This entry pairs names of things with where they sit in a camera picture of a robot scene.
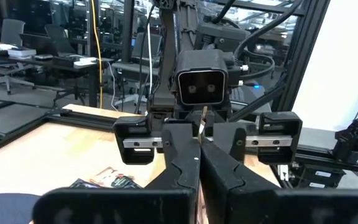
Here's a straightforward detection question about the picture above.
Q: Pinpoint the white box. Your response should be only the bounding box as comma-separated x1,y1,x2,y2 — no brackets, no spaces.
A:
7,46,37,58

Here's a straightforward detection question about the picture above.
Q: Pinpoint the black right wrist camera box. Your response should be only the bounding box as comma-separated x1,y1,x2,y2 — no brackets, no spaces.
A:
174,49,230,107

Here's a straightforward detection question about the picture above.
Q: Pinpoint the white cable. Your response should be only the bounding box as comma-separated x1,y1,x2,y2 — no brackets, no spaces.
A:
146,21,154,97

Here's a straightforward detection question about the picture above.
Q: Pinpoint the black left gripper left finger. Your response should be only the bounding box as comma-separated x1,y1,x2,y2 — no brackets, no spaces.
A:
144,139,201,190

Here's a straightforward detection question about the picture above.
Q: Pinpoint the yellow extension cord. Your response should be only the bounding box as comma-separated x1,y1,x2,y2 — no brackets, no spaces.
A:
90,0,104,110

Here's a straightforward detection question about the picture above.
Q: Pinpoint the dark blue tea packet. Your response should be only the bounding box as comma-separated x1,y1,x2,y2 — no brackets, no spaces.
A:
68,178,101,189
197,105,209,146

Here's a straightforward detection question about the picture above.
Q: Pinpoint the round dark blue mat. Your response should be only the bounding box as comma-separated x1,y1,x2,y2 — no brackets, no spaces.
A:
0,192,42,224

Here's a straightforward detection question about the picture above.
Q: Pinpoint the dark office desk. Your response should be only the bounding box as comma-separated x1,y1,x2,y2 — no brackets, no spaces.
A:
0,46,114,108

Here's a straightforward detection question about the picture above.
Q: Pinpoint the grey mesh office chair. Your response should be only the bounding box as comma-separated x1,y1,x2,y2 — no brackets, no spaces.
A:
113,32,164,106

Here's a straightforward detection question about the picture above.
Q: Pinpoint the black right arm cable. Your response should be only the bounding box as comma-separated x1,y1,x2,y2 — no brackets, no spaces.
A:
233,0,304,82

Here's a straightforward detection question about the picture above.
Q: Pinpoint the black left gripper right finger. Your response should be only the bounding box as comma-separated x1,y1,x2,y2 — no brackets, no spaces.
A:
200,139,280,224

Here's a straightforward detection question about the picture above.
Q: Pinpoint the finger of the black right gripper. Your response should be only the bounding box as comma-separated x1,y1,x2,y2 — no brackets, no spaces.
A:
208,122,248,163
161,119,199,167

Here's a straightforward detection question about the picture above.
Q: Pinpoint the pale pink tea packet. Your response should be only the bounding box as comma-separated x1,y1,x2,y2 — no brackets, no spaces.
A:
88,167,136,189

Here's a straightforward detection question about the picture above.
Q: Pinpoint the dark office chair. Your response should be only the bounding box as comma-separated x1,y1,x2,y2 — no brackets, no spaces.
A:
44,24,86,106

